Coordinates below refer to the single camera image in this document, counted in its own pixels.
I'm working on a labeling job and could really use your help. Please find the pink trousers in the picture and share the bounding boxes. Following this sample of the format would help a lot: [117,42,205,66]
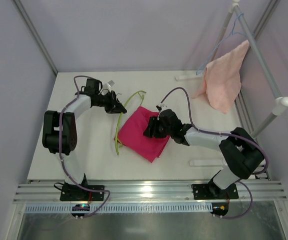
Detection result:
[114,106,170,163]

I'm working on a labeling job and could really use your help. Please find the green plastic hanger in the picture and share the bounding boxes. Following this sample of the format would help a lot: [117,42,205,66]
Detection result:
[114,90,147,156]

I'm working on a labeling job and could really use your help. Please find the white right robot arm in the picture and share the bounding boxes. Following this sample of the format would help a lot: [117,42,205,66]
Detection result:
[143,109,265,200]

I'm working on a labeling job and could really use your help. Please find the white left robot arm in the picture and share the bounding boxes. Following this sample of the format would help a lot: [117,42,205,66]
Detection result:
[42,76,127,198]

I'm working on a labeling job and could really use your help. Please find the light pink towel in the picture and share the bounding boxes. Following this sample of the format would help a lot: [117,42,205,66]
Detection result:
[191,40,249,114]

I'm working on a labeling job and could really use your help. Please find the right electronics board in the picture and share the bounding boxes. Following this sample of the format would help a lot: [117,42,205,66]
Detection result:
[210,202,229,218]

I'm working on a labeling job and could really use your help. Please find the electronics board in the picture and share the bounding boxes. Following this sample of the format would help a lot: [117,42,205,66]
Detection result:
[210,202,229,218]
[71,203,90,220]

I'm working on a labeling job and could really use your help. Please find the left electronics board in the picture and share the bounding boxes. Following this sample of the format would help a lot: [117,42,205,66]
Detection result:
[71,203,90,220]

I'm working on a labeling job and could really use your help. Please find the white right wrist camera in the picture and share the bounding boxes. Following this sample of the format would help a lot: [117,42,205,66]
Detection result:
[156,103,168,113]

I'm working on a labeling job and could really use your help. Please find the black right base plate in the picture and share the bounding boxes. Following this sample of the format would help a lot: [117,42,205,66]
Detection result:
[191,183,239,200]

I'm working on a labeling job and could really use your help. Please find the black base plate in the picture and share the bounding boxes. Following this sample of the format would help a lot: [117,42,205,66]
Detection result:
[191,183,239,200]
[54,180,105,202]

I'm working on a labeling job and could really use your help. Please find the slotted cable duct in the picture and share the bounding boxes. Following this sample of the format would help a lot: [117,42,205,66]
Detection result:
[24,202,211,214]

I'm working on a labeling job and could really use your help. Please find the aluminium front rail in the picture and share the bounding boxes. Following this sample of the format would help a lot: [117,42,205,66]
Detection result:
[13,179,287,204]

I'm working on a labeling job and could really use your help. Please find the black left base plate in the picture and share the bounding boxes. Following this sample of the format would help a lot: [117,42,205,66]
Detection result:
[54,180,105,202]

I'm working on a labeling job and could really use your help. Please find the white clothes rack frame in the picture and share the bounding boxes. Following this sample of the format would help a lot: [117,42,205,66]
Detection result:
[180,0,288,179]

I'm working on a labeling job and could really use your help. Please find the blue wire hanger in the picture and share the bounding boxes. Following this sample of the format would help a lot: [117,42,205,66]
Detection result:
[195,11,247,77]

